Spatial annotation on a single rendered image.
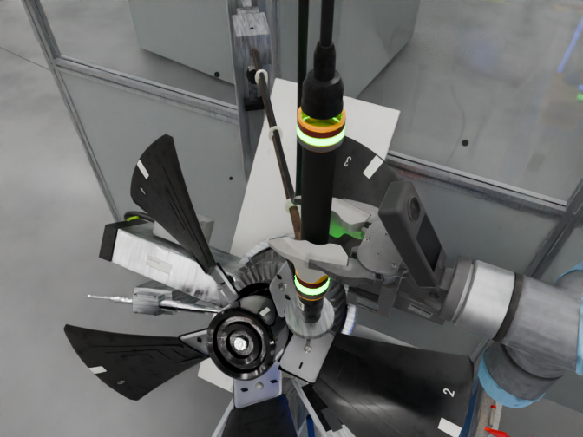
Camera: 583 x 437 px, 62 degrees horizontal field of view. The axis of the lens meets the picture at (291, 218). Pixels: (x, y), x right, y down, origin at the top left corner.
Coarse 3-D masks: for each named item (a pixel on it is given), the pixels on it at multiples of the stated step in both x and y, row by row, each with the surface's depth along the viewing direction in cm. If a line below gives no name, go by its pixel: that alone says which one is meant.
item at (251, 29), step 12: (240, 12) 103; (252, 12) 104; (264, 12) 104; (240, 24) 101; (252, 24) 101; (264, 24) 101; (240, 36) 98; (252, 36) 98; (264, 36) 99; (240, 48) 100; (252, 48) 100; (264, 48) 101; (240, 60) 102; (252, 60) 102; (264, 60) 103
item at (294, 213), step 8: (256, 64) 97; (256, 72) 96; (264, 96) 90; (264, 104) 89; (272, 136) 83; (280, 168) 78; (296, 208) 72; (296, 216) 71; (296, 224) 70; (296, 232) 69
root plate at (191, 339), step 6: (204, 330) 82; (186, 336) 83; (192, 336) 83; (198, 336) 83; (204, 336) 83; (186, 342) 85; (192, 342) 85; (198, 342) 85; (204, 342) 85; (198, 348) 87; (204, 348) 87
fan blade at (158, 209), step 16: (160, 144) 78; (144, 160) 83; (160, 160) 79; (176, 160) 76; (144, 176) 85; (160, 176) 81; (176, 176) 77; (160, 192) 83; (176, 192) 79; (144, 208) 92; (160, 208) 86; (176, 208) 80; (192, 208) 77; (160, 224) 91; (176, 224) 83; (192, 224) 79; (192, 240) 81; (192, 256) 88; (208, 256) 79; (208, 272) 85
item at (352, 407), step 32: (352, 352) 79; (384, 352) 80; (416, 352) 79; (320, 384) 76; (352, 384) 76; (384, 384) 77; (416, 384) 77; (448, 384) 77; (352, 416) 74; (384, 416) 74; (416, 416) 75; (448, 416) 75
